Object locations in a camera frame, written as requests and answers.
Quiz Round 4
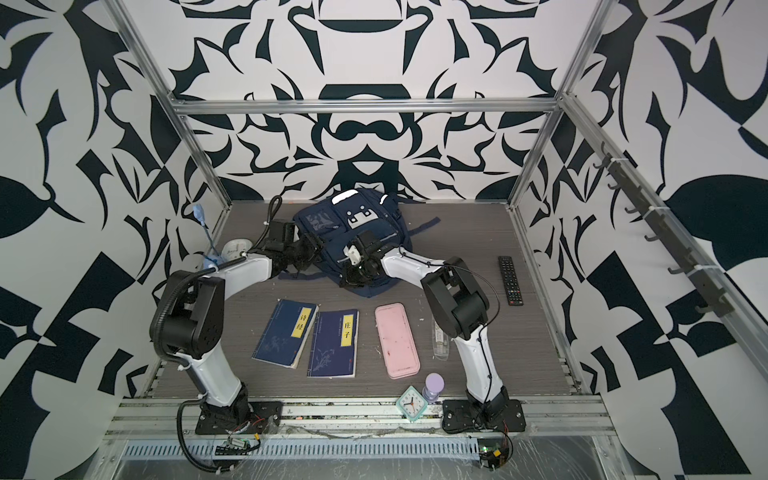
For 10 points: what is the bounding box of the navy blue student backpack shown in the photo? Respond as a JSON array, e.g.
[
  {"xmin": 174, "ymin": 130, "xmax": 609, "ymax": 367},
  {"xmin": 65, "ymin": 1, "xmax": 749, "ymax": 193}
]
[{"xmin": 292, "ymin": 188, "xmax": 440, "ymax": 298}]

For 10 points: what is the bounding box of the blue book yellow label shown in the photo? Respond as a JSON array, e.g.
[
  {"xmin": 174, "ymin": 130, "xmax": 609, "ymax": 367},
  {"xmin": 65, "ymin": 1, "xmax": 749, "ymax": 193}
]
[
  {"xmin": 307, "ymin": 309, "xmax": 359, "ymax": 378},
  {"xmin": 251, "ymin": 299, "xmax": 319, "ymax": 369}
]

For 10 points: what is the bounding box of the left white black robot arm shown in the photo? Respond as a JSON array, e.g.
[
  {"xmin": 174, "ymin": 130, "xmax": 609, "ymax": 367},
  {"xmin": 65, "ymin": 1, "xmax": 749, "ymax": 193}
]
[{"xmin": 149, "ymin": 220, "xmax": 322, "ymax": 426}]

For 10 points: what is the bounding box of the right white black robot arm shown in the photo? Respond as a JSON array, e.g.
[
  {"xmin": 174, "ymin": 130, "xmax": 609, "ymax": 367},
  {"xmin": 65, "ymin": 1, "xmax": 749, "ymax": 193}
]
[{"xmin": 341, "ymin": 231, "xmax": 509, "ymax": 421}]

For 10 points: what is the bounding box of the pink pencil case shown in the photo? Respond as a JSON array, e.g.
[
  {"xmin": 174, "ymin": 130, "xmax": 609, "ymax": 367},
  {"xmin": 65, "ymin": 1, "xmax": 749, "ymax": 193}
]
[{"xmin": 374, "ymin": 303, "xmax": 421, "ymax": 380}]

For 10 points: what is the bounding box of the clear plastic ruler case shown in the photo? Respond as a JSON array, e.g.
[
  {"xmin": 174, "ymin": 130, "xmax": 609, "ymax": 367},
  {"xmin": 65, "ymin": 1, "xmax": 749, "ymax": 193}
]
[{"xmin": 432, "ymin": 321, "xmax": 450, "ymax": 361}]

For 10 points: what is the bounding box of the purple lidded small bottle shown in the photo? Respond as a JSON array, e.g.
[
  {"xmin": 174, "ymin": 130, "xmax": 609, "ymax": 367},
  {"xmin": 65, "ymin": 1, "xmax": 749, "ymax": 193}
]
[{"xmin": 422, "ymin": 373, "xmax": 445, "ymax": 404}]

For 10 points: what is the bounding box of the small green alarm clock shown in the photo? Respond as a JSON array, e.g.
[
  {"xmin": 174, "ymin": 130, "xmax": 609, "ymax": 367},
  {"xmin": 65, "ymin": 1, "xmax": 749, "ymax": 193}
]
[{"xmin": 395, "ymin": 386, "xmax": 429, "ymax": 422}]

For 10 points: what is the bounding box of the black tv remote control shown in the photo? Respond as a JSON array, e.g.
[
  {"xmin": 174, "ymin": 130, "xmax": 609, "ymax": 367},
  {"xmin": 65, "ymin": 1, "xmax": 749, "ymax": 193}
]
[{"xmin": 498, "ymin": 256, "xmax": 524, "ymax": 306}]

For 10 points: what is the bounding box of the left small circuit board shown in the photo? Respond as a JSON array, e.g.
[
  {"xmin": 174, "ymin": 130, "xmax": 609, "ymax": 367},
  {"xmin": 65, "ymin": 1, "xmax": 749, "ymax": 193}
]
[{"xmin": 214, "ymin": 435, "xmax": 261, "ymax": 457}]

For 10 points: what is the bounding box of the right circuit board green light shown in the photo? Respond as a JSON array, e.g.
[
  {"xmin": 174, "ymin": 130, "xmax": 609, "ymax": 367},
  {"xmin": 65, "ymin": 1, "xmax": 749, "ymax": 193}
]
[{"xmin": 478, "ymin": 436, "xmax": 514, "ymax": 471}]

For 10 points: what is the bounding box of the light blue round wall clock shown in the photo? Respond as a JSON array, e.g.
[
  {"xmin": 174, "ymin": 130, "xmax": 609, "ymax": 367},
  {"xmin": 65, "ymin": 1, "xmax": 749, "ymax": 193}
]
[{"xmin": 221, "ymin": 238, "xmax": 253, "ymax": 262}]

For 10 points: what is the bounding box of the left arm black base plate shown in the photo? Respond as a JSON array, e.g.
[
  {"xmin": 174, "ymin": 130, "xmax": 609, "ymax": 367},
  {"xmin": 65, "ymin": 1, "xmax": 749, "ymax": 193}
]
[{"xmin": 195, "ymin": 401, "xmax": 284, "ymax": 435}]

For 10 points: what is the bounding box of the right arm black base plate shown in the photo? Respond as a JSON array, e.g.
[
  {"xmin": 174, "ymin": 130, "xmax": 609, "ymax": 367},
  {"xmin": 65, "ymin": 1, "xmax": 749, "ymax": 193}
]
[{"xmin": 441, "ymin": 398, "xmax": 527, "ymax": 434}]

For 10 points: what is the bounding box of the white perforated cable tray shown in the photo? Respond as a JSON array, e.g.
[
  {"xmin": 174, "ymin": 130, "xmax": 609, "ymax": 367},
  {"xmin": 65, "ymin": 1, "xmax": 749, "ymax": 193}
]
[{"xmin": 122, "ymin": 436, "xmax": 481, "ymax": 462}]

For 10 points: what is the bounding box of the wall mounted hook rail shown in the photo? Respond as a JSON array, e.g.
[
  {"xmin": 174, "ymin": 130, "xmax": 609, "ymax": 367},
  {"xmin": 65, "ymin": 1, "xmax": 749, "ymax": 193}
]
[{"xmin": 596, "ymin": 152, "xmax": 735, "ymax": 318}]

